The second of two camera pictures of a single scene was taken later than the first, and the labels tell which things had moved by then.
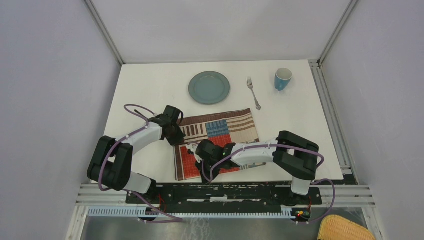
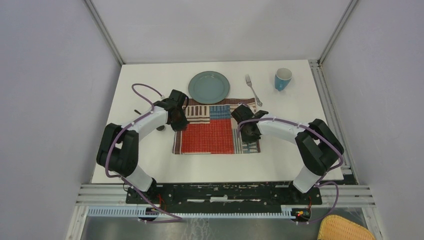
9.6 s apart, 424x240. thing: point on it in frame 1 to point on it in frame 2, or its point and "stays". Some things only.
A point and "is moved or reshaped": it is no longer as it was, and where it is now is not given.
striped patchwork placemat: x=235 y=127 is moved or reshaped
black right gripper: x=199 y=160 to x=247 y=139
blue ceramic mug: x=282 y=77 stays
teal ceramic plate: x=209 y=87 stays
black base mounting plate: x=213 y=195 stays
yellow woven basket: x=335 y=227 stays
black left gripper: x=179 y=138 to x=182 y=125
